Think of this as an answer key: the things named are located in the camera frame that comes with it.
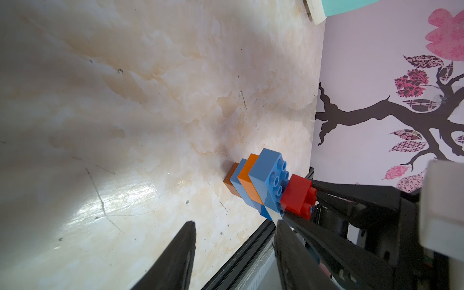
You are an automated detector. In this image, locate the light blue large brick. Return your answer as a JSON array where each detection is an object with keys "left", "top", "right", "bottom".
[{"left": 248, "top": 148, "right": 290, "bottom": 215}]

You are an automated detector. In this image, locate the small light blue brick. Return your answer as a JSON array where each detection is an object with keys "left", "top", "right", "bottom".
[{"left": 225, "top": 159, "right": 272, "bottom": 221}]

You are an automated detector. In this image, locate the mint green Belinee toaster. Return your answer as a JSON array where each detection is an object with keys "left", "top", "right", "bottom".
[{"left": 306, "top": 0, "right": 379, "bottom": 25}]

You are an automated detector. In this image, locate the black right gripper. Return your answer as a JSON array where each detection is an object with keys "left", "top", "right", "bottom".
[{"left": 283, "top": 180, "right": 449, "bottom": 290}]

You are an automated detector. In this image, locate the white brick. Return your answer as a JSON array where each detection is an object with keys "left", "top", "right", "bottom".
[{"left": 266, "top": 208, "right": 282, "bottom": 226}]

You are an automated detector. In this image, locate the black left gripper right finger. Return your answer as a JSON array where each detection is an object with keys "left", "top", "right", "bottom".
[{"left": 274, "top": 220, "right": 338, "bottom": 290}]

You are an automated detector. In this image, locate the red square brick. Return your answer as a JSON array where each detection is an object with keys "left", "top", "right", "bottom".
[{"left": 280, "top": 174, "right": 317, "bottom": 221}]

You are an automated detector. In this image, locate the orange long brick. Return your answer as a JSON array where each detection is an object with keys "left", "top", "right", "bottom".
[{"left": 238, "top": 153, "right": 263, "bottom": 205}]

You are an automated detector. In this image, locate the brown small brick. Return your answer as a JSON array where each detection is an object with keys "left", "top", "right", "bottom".
[{"left": 222, "top": 162, "right": 242, "bottom": 198}]

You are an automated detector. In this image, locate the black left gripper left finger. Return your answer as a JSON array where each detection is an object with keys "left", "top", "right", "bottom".
[{"left": 132, "top": 221, "right": 196, "bottom": 290}]

